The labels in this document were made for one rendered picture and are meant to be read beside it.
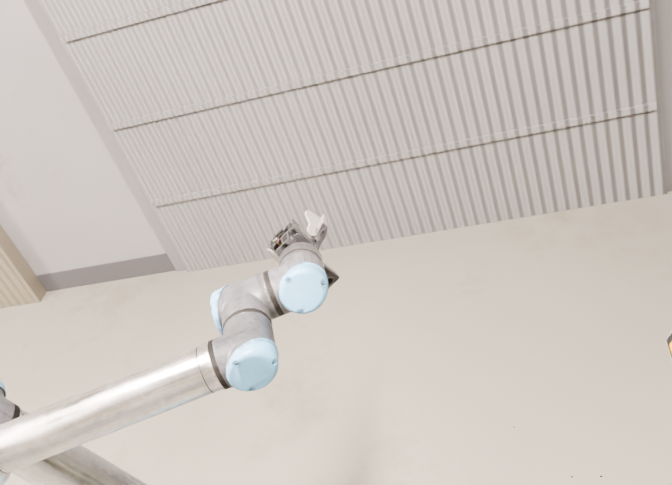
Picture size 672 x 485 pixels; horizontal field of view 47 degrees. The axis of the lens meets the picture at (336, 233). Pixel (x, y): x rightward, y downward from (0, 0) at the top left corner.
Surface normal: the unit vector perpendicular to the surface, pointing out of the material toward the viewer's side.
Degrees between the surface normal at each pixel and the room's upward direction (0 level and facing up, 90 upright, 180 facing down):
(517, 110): 90
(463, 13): 90
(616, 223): 0
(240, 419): 0
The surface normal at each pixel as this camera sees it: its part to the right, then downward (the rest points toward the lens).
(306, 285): 0.18, 0.25
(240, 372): 0.27, 0.50
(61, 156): -0.13, 0.62
